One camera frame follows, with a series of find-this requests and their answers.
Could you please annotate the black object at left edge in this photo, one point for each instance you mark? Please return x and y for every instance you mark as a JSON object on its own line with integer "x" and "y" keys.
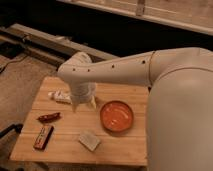
{"x": 16, "y": 127}

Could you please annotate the white sponge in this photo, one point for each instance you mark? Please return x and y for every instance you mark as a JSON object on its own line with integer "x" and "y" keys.
{"x": 89, "y": 140}

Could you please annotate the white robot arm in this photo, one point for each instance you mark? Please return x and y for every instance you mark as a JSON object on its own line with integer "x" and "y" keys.
{"x": 179, "y": 119}

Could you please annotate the red snack wrapper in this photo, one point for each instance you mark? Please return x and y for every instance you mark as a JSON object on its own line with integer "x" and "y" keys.
{"x": 49, "y": 117}

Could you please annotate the orange bowl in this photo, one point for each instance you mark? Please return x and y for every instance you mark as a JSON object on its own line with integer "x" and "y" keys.
{"x": 116, "y": 116}

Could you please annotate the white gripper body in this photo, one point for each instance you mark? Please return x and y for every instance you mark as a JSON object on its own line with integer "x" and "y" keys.
{"x": 82, "y": 93}

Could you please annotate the brown chocolate bar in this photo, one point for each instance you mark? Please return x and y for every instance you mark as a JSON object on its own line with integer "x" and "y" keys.
{"x": 43, "y": 137}

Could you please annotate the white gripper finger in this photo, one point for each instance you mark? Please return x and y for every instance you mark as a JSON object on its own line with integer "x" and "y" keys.
{"x": 74, "y": 106}
{"x": 92, "y": 103}

